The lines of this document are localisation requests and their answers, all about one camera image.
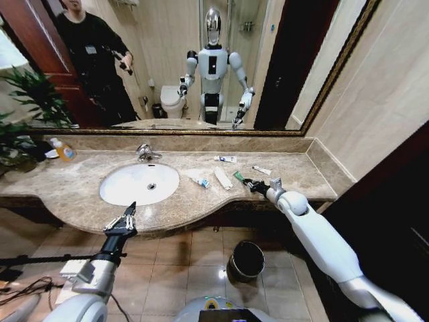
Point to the white toilet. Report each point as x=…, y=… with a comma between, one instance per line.
x=172, y=99

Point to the crumpled white blue tube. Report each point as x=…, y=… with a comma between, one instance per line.
x=202, y=182

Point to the small white tube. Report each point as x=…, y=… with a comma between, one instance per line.
x=262, y=170

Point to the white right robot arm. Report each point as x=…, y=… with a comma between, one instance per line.
x=321, y=234

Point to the white robot front shell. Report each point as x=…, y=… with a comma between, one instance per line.
x=191, y=310

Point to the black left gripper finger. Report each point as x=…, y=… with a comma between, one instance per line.
x=118, y=222
x=132, y=214

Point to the green leafy plant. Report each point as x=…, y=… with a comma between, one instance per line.
x=31, y=94

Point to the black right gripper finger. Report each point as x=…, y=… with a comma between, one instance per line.
x=252, y=188
x=249, y=181

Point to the chrome faucet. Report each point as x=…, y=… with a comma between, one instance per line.
x=144, y=151

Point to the black stand pole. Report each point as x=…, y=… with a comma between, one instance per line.
x=43, y=259

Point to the white blue toothpaste tube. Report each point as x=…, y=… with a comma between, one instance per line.
x=225, y=158

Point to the orange hand soap bottle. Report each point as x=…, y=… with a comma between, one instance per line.
x=65, y=152

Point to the white oval sink basin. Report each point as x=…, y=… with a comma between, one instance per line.
x=130, y=184

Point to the large framed wall mirror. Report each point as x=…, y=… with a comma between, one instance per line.
x=161, y=50

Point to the dark plant pot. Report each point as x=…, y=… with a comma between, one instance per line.
x=42, y=151

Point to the small white soap dish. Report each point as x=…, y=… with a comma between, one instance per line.
x=52, y=154

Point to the dark round trash bin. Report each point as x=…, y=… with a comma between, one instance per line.
x=246, y=265

